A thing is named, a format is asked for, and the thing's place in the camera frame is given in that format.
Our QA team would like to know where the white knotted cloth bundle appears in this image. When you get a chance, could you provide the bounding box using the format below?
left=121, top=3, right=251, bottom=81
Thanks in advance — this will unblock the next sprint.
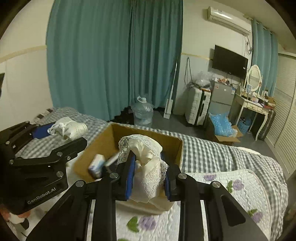
left=47, top=116, right=88, bottom=141

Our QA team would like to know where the blue cloud tissue pack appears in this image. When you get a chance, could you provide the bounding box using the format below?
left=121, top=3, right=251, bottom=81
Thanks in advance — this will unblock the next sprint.
left=88, top=154, right=106, bottom=179

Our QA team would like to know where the cream lace cloth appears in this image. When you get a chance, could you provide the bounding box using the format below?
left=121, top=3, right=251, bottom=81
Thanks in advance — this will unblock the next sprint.
left=117, top=134, right=173, bottom=215

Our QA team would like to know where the dark tissue paper pack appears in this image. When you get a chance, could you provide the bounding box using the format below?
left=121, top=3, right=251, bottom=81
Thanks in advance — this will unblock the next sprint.
left=104, top=152, right=119, bottom=173

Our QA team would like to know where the person's left hand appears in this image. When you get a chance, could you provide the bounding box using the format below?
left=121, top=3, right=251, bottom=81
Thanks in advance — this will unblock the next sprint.
left=1, top=204, right=32, bottom=225

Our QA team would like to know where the brown cardboard box on bed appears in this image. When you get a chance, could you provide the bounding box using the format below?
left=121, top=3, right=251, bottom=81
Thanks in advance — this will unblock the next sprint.
left=73, top=123, right=183, bottom=215

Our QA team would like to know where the white floral quilt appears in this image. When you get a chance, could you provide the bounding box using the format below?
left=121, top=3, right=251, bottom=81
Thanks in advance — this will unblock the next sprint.
left=34, top=169, right=273, bottom=241

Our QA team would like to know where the grey checked bed sheet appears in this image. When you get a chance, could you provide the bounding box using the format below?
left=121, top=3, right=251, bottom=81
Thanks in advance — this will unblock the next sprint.
left=17, top=108, right=288, bottom=240

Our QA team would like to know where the floor cardboard box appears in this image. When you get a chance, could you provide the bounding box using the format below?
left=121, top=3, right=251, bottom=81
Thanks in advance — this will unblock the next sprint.
left=205, top=117, right=243, bottom=146

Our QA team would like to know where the clear water jug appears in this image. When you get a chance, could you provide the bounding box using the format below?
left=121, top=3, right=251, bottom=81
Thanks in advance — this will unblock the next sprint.
left=131, top=96, right=154, bottom=127

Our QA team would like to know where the blue plastic bags pile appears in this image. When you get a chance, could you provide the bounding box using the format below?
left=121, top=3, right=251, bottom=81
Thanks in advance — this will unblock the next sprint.
left=209, top=113, right=237, bottom=137

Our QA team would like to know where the white wardrobe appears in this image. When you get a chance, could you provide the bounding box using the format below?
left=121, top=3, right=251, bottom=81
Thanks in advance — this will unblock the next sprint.
left=266, top=53, right=295, bottom=179

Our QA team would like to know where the blue laundry basket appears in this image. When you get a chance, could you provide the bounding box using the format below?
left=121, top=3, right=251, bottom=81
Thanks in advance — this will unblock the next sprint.
left=237, top=117, right=251, bottom=134

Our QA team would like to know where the large teal curtain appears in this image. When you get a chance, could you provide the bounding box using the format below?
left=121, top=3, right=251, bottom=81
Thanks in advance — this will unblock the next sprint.
left=46, top=1, right=183, bottom=121

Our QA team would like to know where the white flat mop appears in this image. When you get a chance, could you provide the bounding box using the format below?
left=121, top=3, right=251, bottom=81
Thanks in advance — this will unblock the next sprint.
left=163, top=62, right=178, bottom=120

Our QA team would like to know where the white dressing table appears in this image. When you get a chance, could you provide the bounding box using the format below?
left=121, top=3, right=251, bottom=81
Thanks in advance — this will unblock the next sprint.
left=229, top=94, right=275, bottom=141

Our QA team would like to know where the white suitcase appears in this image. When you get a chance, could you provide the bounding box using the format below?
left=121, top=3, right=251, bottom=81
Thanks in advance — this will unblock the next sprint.
left=185, top=87, right=211, bottom=126

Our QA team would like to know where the grey mini fridge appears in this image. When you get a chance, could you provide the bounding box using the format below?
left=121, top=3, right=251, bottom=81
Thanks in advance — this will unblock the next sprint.
left=208, top=82, right=235, bottom=115

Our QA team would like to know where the white oval vanity mirror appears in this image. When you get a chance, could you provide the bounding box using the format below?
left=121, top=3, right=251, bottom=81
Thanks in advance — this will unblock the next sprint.
left=245, top=65, right=262, bottom=93

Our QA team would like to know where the small teal curtain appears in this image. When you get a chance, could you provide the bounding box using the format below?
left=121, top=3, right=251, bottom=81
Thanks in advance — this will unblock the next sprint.
left=251, top=19, right=278, bottom=97

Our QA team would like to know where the white air conditioner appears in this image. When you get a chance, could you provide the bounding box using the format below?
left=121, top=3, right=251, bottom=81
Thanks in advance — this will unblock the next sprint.
left=207, top=6, right=252, bottom=36

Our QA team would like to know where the black wall television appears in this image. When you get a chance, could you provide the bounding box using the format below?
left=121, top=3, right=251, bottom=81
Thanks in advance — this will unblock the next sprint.
left=212, top=45, right=248, bottom=79

